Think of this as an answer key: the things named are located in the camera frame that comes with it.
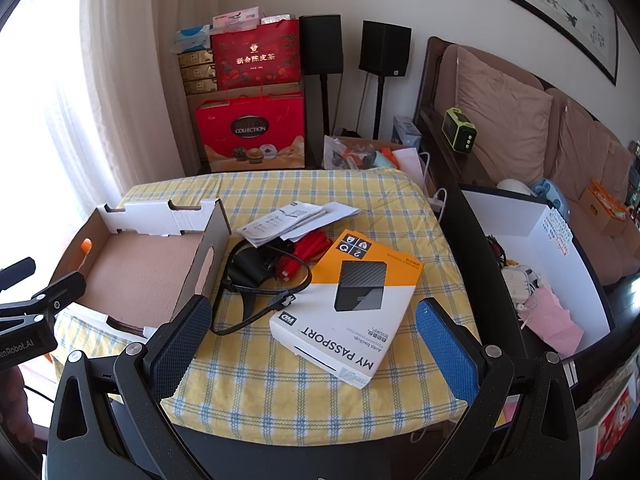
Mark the white flat box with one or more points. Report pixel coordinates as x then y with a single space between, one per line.
235 17

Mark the yellow plaid tablecloth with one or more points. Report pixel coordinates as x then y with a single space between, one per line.
280 400

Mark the black speaker stand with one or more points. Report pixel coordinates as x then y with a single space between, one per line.
325 105
380 105

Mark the orange white hard drive box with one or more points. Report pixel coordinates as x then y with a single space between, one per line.
350 330

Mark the light blue plastic item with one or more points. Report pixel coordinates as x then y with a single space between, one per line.
550 192

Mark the cardboard tray box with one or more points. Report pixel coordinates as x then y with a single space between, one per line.
140 270

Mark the blue white small box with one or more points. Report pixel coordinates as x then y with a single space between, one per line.
406 130

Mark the white charger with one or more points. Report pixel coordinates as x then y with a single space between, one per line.
437 199

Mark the yellow flat box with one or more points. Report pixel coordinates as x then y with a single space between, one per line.
200 86
196 58
198 72

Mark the beige sofa cushion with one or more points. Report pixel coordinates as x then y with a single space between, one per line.
585 145
500 105

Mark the black pouch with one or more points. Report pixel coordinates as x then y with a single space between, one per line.
252 267

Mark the white gadget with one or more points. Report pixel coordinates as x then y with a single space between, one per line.
520 285

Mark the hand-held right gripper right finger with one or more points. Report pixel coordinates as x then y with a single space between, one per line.
445 355

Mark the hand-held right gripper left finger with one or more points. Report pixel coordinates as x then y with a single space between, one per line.
182 345

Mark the pink cloth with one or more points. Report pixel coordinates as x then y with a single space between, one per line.
555 325

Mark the red gift bag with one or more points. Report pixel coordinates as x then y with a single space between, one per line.
255 60

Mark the white storage box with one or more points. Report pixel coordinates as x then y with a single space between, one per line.
510 212

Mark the blue white tissue pack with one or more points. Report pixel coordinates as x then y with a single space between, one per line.
192 37

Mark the brown carton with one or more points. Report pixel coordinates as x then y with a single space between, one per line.
200 99

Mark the framed ink painting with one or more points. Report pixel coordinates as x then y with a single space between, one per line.
525 0

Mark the red gift box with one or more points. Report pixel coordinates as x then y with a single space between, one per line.
250 125

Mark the brown sofa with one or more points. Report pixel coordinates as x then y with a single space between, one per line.
575 240

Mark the black speaker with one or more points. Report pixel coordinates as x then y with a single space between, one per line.
321 45
385 49

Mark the white paper bag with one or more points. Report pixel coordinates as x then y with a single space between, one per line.
412 167

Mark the clear plastic bag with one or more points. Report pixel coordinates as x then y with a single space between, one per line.
345 152

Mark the white curtain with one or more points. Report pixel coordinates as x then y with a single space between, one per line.
125 85

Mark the green black device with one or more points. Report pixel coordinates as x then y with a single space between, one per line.
459 130

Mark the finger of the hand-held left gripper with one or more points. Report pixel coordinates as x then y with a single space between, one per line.
20 266
57 292

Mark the white paper leaflet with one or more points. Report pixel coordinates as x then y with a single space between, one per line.
335 212
270 225

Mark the red printed bag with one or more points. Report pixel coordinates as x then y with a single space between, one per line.
612 420

